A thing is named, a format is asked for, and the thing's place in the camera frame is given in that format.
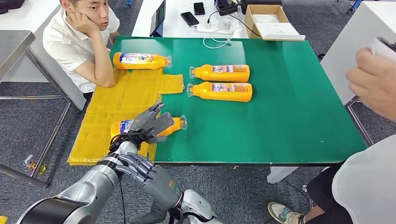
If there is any dark tablet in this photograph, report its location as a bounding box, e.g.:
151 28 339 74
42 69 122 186
149 0 166 38

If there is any white desk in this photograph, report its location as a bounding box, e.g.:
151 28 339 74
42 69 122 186
131 0 250 39

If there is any person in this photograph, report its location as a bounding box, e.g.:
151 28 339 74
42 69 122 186
42 0 120 99
267 37 396 224

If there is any black cable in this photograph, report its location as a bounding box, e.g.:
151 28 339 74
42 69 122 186
206 10 262 38

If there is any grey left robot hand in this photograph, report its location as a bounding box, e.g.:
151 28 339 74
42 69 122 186
129 102 169 144

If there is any white cable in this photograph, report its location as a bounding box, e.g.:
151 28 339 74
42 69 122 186
202 29 235 49

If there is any blue metal frame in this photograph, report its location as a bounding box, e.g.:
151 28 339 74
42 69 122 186
347 0 362 13

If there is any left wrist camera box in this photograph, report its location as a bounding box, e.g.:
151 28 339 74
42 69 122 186
150 112 176 137

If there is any green table mat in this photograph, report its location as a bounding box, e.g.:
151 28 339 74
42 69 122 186
110 36 367 167

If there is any yellow taped cardboard sheet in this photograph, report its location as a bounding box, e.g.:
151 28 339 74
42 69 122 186
67 68 185 167

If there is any worn sneaker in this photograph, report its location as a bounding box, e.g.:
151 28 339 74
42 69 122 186
267 201 305 224

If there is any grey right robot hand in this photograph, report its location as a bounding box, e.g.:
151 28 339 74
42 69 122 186
115 153 184 224

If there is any person's hand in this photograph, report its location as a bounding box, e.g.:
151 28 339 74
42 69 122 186
345 48 396 122

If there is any white padded packet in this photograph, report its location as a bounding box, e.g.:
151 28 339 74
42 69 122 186
252 14 281 24

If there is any white table leg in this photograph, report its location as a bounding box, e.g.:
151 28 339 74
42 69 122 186
266 167 299 184

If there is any black bag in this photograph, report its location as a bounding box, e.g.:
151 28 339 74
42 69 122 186
0 0 25 14

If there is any white box lid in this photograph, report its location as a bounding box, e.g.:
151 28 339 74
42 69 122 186
254 22 306 41

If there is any black charger device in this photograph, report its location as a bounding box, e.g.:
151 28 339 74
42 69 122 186
215 0 239 16

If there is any person's right hand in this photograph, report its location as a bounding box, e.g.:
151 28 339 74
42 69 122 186
65 12 100 36

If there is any open cardboard box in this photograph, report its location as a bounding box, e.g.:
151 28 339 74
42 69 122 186
244 4 306 42

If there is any orange detergent bottle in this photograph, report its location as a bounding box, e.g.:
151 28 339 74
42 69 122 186
113 51 172 71
189 64 250 83
110 115 188 139
186 81 253 103

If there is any yellow floor hook item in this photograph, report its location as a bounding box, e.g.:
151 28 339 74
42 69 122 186
22 154 47 175

